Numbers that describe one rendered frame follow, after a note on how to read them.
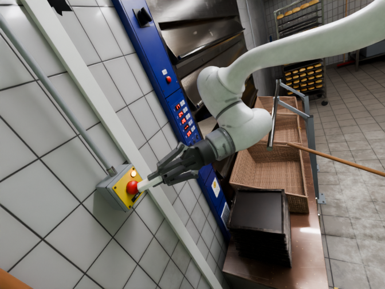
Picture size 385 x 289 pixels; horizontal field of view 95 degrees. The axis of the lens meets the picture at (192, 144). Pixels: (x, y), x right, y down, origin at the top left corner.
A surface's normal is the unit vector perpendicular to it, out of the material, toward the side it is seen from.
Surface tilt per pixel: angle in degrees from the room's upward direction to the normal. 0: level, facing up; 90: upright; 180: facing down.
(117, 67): 90
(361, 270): 0
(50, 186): 90
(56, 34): 90
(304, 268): 0
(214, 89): 68
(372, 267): 0
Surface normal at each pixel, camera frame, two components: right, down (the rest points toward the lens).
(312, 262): -0.36, -0.82
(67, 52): 0.84, -0.09
